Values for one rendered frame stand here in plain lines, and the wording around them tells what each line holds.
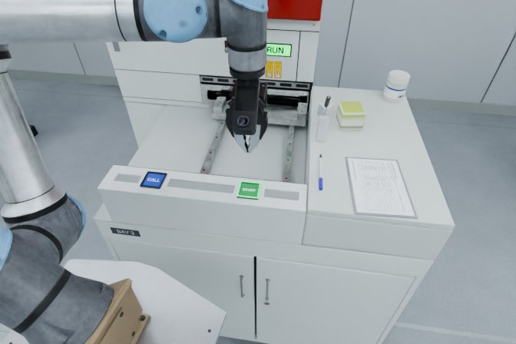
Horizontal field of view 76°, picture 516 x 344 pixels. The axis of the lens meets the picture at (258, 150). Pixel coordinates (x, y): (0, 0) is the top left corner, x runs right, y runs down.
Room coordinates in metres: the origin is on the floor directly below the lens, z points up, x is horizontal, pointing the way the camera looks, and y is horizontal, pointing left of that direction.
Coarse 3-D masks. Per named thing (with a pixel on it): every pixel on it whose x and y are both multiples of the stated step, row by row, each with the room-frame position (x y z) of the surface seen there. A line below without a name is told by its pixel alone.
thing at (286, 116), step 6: (264, 108) 1.10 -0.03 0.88; (270, 108) 1.10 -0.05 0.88; (276, 108) 1.10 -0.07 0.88; (282, 108) 1.10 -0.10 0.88; (288, 108) 1.10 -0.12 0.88; (294, 108) 1.10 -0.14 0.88; (216, 114) 1.07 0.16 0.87; (222, 114) 1.07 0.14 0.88; (270, 114) 1.06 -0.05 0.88; (276, 114) 1.06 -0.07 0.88; (282, 114) 1.06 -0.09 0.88; (288, 114) 1.06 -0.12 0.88; (294, 114) 1.06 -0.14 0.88; (270, 120) 1.04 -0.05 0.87; (276, 120) 1.04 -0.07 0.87; (282, 120) 1.03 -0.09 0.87; (288, 120) 1.03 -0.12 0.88; (294, 120) 1.03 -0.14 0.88; (300, 120) 1.03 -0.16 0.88
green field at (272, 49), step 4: (268, 44) 1.16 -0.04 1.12; (268, 48) 1.16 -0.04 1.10; (272, 48) 1.16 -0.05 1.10; (276, 48) 1.16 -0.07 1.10; (280, 48) 1.15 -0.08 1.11; (284, 48) 1.15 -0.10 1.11; (288, 48) 1.15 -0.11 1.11; (268, 52) 1.16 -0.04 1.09; (272, 52) 1.16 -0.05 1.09; (276, 52) 1.16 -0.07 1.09; (280, 52) 1.15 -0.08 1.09; (284, 52) 1.15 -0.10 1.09; (288, 52) 1.15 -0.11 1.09
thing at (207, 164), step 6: (222, 120) 1.07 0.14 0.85; (222, 126) 1.03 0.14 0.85; (216, 132) 0.99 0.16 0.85; (222, 132) 1.00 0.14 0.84; (216, 138) 0.95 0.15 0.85; (216, 144) 0.91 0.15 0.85; (210, 150) 0.88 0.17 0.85; (216, 150) 0.90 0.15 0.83; (210, 156) 0.85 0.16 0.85; (204, 162) 0.82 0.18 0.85; (210, 162) 0.83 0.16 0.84; (204, 168) 0.79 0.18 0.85; (210, 168) 0.82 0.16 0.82
